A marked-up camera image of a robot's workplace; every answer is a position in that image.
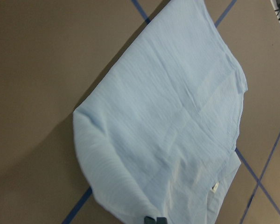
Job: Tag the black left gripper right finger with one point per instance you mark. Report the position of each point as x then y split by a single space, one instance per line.
162 220

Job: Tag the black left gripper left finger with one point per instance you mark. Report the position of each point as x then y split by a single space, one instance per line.
149 220

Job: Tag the light blue button-up shirt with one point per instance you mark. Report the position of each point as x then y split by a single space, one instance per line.
157 136

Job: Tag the brown paper table cover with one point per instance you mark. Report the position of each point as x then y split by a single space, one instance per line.
52 55

